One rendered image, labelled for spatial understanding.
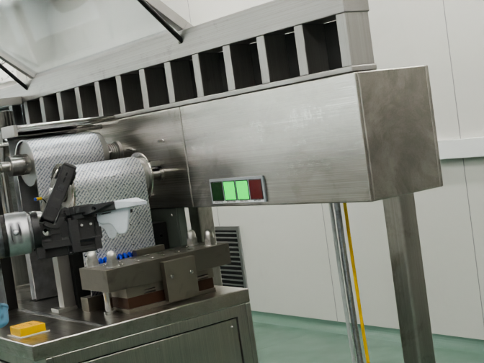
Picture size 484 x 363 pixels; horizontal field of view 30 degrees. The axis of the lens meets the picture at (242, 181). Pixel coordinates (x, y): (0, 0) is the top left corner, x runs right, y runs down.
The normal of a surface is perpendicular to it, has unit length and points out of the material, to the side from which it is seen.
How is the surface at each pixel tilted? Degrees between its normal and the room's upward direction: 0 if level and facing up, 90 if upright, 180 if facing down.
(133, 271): 90
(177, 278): 90
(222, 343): 90
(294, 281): 90
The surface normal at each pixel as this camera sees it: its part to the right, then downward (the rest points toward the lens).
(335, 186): -0.80, 0.14
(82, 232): 0.29, -0.13
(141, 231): 0.59, -0.04
